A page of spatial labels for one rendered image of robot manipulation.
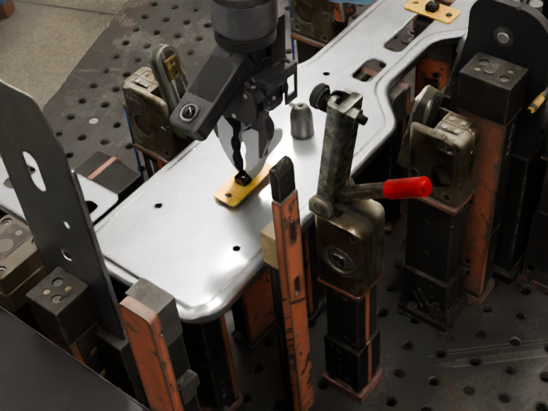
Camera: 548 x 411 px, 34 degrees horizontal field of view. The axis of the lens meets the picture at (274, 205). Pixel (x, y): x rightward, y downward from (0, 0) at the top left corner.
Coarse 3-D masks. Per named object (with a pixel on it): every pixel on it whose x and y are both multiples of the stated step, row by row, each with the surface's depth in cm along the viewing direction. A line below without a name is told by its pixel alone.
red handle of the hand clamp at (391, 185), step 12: (396, 180) 97; (408, 180) 95; (420, 180) 94; (336, 192) 104; (348, 192) 102; (360, 192) 101; (372, 192) 99; (384, 192) 98; (396, 192) 96; (408, 192) 95; (420, 192) 94
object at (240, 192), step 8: (264, 168) 117; (232, 176) 117; (240, 176) 116; (248, 176) 115; (256, 176) 117; (264, 176) 116; (224, 184) 116; (232, 184) 116; (240, 184) 116; (248, 184) 116; (256, 184) 116; (216, 192) 115; (224, 192) 115; (232, 192) 115; (240, 192) 115; (248, 192) 115; (224, 200) 114; (232, 200) 114; (240, 200) 114
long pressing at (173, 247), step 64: (384, 0) 144; (320, 64) 134; (320, 128) 124; (384, 128) 122; (192, 192) 117; (256, 192) 116; (128, 256) 110; (192, 256) 109; (256, 256) 108; (192, 320) 103
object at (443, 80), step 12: (420, 24) 142; (444, 48) 142; (456, 48) 142; (432, 60) 145; (444, 60) 143; (420, 72) 149; (432, 72) 147; (444, 72) 145; (420, 84) 150; (432, 84) 149; (444, 84) 147
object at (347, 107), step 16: (320, 96) 95; (336, 96) 95; (352, 96) 94; (336, 112) 93; (352, 112) 94; (336, 128) 95; (352, 128) 97; (336, 144) 97; (352, 144) 100; (320, 160) 100; (336, 160) 98; (352, 160) 102; (320, 176) 102; (336, 176) 101; (320, 192) 104
